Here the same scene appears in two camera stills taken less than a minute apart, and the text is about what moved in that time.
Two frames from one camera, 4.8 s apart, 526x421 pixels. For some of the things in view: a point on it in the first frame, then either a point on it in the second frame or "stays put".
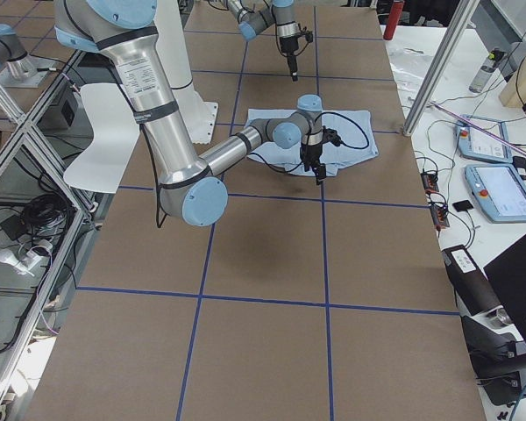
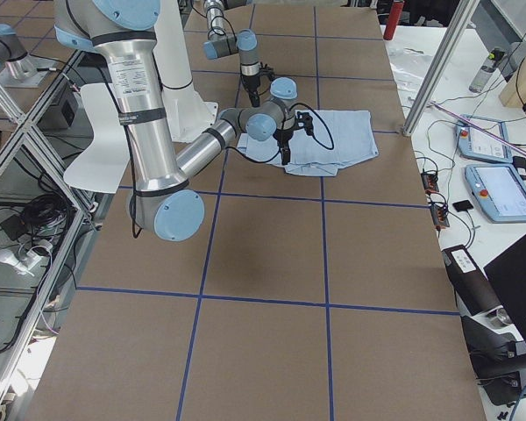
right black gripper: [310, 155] -> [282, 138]
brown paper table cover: [299, 302] stays put
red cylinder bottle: [395, 13] stays put
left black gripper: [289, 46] -> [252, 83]
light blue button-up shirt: [356, 132] stays put
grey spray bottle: [486, 70] stays put
